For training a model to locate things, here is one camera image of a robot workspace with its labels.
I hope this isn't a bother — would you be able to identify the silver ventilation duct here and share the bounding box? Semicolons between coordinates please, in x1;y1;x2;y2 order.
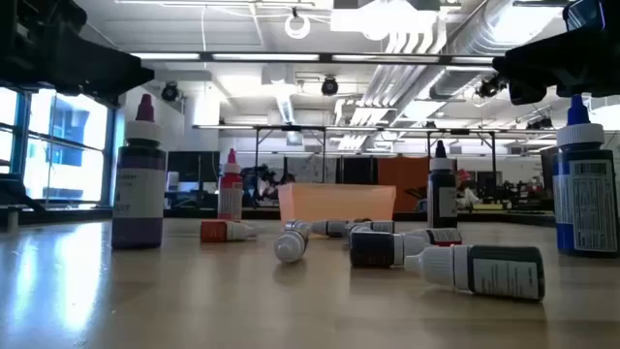
425;0;568;101

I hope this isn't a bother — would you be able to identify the white coiled cable ring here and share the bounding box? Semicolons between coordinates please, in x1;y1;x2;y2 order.
284;12;312;41

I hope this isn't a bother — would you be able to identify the dark background monitor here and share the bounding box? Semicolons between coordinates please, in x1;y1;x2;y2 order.
167;150;222;184

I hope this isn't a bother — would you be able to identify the small dark food coloring bottle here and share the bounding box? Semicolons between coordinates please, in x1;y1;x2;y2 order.
349;230;432;270
273;227;311;266
403;243;547;302
309;219;353;238

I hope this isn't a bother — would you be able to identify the large purple food coloring bottle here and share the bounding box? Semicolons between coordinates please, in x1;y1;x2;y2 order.
110;93;169;251

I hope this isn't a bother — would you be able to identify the person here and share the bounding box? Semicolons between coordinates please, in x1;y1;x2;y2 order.
457;168;483;210

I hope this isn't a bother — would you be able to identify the black background rig frame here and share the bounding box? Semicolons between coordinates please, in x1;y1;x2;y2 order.
425;128;498;183
254;124;328;185

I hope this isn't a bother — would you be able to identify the black bar with light strips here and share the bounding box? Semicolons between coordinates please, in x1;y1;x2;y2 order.
128;51;498;67

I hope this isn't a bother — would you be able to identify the large office window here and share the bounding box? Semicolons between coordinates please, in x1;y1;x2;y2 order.
0;86;117;205

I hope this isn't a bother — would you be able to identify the dark monitor on workbench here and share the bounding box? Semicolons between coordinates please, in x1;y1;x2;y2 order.
540;147;558;200

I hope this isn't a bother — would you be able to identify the large blue food coloring bottle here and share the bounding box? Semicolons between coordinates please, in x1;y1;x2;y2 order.
551;94;620;258

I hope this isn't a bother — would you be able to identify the large red food coloring bottle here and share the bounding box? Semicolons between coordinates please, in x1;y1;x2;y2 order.
217;147;245;222

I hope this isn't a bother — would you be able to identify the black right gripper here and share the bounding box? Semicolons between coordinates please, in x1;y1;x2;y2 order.
492;26;620;106

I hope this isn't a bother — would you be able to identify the white hanging duct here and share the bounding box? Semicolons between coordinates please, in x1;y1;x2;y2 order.
261;65;299;125

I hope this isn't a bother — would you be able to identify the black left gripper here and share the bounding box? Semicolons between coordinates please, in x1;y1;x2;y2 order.
0;0;155;107

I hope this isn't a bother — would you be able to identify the white ceiling light panel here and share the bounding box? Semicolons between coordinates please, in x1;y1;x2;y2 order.
331;0;440;43

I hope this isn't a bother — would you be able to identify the small orange food coloring bottle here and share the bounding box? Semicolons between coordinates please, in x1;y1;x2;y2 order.
200;219;265;244

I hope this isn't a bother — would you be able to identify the cluttered background workbench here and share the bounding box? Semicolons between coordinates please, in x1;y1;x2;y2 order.
477;178;556;214

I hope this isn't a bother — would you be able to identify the orange partition panel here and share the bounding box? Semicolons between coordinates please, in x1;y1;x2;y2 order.
376;155;432;213

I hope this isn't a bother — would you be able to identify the black aluminium table frame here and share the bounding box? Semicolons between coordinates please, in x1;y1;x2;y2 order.
0;206;620;229

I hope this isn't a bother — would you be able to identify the black equipment silhouette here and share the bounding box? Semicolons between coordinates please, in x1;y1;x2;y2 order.
0;174;47;214

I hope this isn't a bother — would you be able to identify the white and grey bottle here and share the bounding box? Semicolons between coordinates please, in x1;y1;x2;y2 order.
357;218;396;235

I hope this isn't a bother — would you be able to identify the translucent orange plastic bin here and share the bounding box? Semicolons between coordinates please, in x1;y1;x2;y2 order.
277;182;397;225

